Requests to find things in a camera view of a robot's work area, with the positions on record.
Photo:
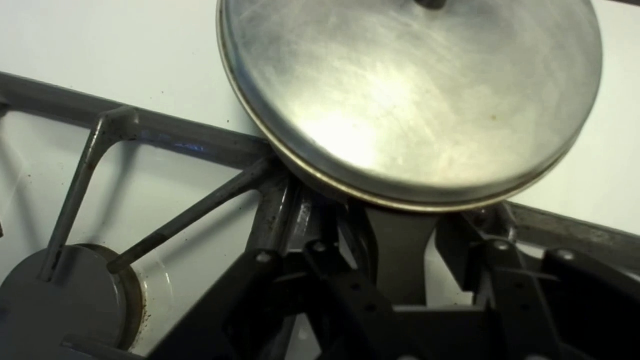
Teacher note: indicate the round black burner cap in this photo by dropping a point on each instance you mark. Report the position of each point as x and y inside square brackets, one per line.
[61, 301]

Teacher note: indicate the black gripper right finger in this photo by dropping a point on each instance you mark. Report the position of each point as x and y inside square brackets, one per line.
[417, 252]

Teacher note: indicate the white gas stove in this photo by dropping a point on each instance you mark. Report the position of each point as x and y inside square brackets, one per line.
[132, 41]

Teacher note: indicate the silver lid with black knob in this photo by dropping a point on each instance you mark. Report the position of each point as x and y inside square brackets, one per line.
[413, 100]

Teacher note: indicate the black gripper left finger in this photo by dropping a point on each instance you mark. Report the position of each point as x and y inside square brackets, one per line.
[382, 252]

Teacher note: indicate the black stove grate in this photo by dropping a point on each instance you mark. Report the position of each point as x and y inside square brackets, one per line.
[167, 136]

